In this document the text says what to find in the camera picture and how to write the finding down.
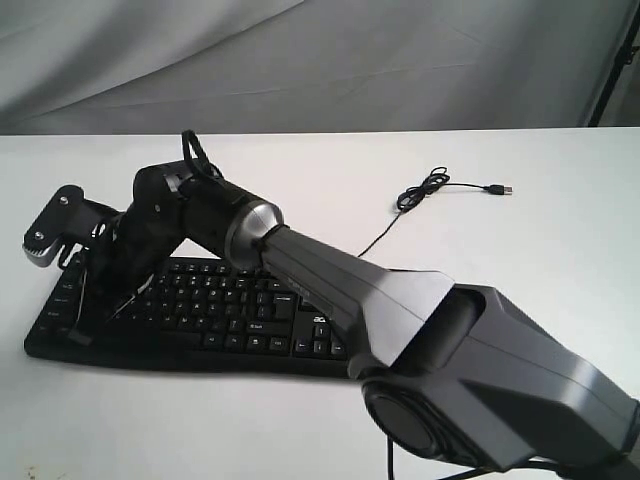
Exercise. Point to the black tripod stand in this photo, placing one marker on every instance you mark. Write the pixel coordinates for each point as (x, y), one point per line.
(617, 104)

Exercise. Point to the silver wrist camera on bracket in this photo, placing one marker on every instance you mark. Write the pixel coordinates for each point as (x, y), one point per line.
(67, 220)

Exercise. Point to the grey backdrop cloth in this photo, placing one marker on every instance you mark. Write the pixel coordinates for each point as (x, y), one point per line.
(160, 67)

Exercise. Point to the black Acer keyboard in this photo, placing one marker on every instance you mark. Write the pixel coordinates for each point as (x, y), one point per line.
(197, 315)

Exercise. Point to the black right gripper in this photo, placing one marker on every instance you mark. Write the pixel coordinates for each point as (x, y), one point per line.
(120, 267)

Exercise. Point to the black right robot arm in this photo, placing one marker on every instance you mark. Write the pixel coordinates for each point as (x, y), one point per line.
(448, 371)

